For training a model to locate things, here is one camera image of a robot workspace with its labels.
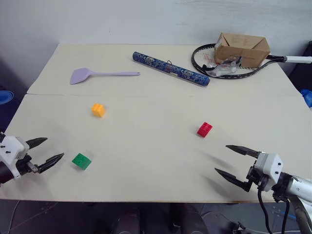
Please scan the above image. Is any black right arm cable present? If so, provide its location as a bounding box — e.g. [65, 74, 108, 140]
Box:
[256, 186, 291, 234]

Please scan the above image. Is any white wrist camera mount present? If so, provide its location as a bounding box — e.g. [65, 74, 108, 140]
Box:
[254, 152, 284, 192]
[0, 135, 29, 180]

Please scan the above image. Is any blue round object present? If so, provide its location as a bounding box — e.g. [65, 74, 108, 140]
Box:
[0, 90, 16, 106]

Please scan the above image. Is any purple silicone spatula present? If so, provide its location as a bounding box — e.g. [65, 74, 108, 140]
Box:
[70, 67, 141, 86]

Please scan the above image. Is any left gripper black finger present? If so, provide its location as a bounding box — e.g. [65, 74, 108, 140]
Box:
[25, 137, 48, 149]
[36, 153, 65, 175]

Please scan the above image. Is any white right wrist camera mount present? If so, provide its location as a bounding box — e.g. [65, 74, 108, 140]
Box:
[254, 152, 284, 192]

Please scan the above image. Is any orange toy brick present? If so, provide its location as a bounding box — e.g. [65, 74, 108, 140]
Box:
[91, 103, 106, 118]

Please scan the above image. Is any clear plastic bag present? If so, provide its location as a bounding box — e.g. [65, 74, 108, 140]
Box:
[202, 56, 242, 78]

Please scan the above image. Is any blue cable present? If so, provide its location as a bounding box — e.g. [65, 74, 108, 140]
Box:
[274, 211, 297, 221]

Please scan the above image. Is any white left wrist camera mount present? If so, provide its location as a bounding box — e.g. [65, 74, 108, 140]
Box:
[0, 135, 29, 180]

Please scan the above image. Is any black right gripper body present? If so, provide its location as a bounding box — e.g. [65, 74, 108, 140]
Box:
[246, 159, 270, 190]

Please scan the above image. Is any thin white cable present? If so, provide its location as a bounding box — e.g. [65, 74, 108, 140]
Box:
[6, 200, 20, 234]

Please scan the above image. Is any black white tennis racket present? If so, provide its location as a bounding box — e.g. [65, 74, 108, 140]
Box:
[191, 43, 312, 80]

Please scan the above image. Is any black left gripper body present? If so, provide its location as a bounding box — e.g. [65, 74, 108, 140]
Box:
[16, 155, 40, 176]

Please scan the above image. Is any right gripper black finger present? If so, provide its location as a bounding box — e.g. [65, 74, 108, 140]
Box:
[225, 145, 261, 159]
[214, 167, 254, 193]

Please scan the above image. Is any green toy brick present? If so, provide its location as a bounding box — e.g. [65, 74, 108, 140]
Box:
[71, 153, 93, 171]

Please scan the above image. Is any blue crumpled bag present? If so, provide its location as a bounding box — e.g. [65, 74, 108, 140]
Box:
[300, 88, 312, 108]

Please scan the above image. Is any blue patterned paper roll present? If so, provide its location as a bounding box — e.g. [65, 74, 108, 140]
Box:
[132, 51, 211, 88]

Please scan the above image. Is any black background object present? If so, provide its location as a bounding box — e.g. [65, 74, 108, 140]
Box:
[302, 40, 312, 58]

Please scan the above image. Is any brown cardboard box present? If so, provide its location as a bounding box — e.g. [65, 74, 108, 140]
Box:
[214, 32, 271, 68]

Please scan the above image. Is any red toy brick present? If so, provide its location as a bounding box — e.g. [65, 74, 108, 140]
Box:
[196, 121, 214, 138]

